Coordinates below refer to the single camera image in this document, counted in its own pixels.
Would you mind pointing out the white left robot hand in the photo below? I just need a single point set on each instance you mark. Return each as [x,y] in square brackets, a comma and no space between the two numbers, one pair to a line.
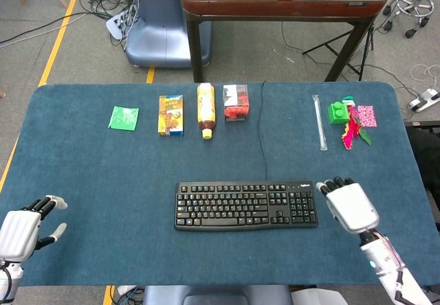
[20,229]

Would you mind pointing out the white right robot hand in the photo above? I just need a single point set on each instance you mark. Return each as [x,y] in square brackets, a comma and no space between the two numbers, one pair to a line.
[350,205]

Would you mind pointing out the black computer keyboard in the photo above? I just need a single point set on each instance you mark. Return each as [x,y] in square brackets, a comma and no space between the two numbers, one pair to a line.
[244,205]

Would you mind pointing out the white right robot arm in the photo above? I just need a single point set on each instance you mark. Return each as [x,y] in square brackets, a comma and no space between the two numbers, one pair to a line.
[392,267]

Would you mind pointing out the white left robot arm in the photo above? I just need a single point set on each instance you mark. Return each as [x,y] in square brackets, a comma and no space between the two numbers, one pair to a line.
[8,281]

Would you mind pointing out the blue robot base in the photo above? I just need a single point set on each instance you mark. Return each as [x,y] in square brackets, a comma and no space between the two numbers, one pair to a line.
[161,23]

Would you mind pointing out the colourful feather shuttlecock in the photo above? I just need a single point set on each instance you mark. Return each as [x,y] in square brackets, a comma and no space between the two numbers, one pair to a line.
[354,130]

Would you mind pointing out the clear plastic straw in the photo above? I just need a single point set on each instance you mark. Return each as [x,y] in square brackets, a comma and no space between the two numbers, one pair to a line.
[319,123]

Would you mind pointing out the pink patterned packet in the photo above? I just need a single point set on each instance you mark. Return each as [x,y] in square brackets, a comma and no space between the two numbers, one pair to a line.
[368,115]

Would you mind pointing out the green toy brick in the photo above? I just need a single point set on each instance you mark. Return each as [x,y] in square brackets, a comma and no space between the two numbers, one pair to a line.
[337,112]

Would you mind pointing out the white power strip with pedal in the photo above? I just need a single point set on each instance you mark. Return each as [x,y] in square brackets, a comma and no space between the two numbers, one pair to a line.
[425,99]

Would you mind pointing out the blue table mat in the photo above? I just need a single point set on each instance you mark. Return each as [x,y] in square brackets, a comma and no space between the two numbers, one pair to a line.
[137,167]

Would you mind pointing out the green foil packet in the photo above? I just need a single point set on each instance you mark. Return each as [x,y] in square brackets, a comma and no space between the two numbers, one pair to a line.
[123,118]

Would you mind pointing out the clear box with red contents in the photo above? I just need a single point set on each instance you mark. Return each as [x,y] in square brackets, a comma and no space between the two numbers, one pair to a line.
[236,103]

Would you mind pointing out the black tripod stand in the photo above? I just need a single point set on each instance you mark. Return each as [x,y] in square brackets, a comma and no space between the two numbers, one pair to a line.
[350,51]

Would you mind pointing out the blue grey robot torso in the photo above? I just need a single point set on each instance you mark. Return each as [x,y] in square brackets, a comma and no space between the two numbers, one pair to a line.
[220,295]

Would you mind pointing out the brown tea bottle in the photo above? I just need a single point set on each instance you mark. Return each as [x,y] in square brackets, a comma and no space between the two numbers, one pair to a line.
[206,109]

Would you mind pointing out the yellow snack box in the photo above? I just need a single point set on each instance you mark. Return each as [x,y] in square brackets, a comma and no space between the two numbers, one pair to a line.
[170,115]

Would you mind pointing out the office chair wheeled base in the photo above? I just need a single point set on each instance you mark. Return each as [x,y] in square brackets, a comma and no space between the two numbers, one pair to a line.
[412,6]

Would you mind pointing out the brown mahjong table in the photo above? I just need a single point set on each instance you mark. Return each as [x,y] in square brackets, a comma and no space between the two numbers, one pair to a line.
[282,6]

